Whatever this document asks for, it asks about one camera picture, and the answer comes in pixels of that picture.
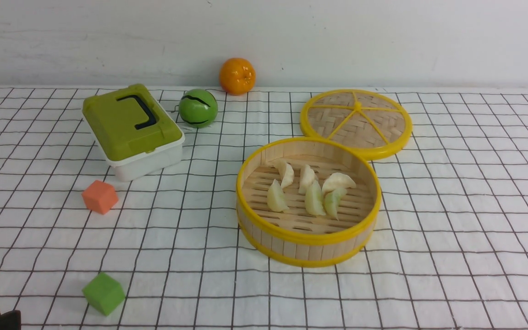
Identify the orange toy fruit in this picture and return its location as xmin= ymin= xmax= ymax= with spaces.
xmin=219 ymin=58 xmax=256 ymax=95

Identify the pale dumpling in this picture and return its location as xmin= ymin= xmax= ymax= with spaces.
xmin=321 ymin=172 xmax=357 ymax=194
xmin=299 ymin=164 xmax=317 ymax=195
xmin=272 ymin=159 xmax=295 ymax=189
xmin=267 ymin=179 xmax=289 ymax=212

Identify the green ball black stripe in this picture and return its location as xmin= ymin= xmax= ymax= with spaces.
xmin=178 ymin=88 xmax=218 ymax=129

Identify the green lid white lunchbox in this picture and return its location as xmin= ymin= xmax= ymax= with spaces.
xmin=82 ymin=83 xmax=185 ymax=182

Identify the bamboo steamer tray yellow rim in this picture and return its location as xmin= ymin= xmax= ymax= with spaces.
xmin=236 ymin=137 xmax=382 ymax=267

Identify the greenish dumpling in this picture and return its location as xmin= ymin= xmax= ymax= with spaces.
xmin=305 ymin=180 xmax=326 ymax=216
xmin=324 ymin=187 xmax=347 ymax=220

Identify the white grid tablecloth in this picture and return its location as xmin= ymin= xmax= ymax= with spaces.
xmin=0 ymin=87 xmax=528 ymax=330

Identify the orange foam cube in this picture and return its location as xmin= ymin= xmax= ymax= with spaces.
xmin=82 ymin=180 xmax=119 ymax=215

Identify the bamboo steamer lid yellow rim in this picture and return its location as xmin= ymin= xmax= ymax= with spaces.
xmin=300 ymin=88 xmax=413 ymax=160

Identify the green foam cube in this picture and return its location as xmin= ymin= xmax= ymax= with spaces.
xmin=82 ymin=272 xmax=126 ymax=317

